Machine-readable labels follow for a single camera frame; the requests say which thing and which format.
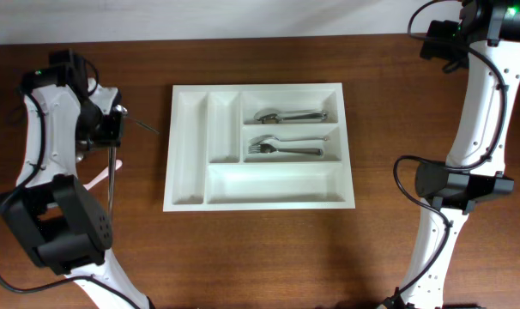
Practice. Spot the pink plastic knife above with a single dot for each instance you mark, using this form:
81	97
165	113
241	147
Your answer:
102	175

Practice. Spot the large metal spoon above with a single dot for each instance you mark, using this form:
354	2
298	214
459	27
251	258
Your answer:
290	119
268	111

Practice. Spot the white plastic cutlery tray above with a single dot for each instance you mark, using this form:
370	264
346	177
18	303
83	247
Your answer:
208	167

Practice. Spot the metal tongs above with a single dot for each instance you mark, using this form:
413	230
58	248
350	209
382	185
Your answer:
112	162

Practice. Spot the dark-handled metal fork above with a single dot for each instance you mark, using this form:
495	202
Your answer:
265	148

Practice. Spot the small teaspoon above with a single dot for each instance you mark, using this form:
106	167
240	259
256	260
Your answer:
144	124
82	148

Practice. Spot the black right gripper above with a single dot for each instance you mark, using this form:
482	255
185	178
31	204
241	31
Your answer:
434	43

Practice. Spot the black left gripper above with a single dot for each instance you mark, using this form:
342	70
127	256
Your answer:
101	143

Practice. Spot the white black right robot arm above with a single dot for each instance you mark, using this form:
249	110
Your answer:
485	41

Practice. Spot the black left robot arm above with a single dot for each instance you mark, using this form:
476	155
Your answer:
54	217

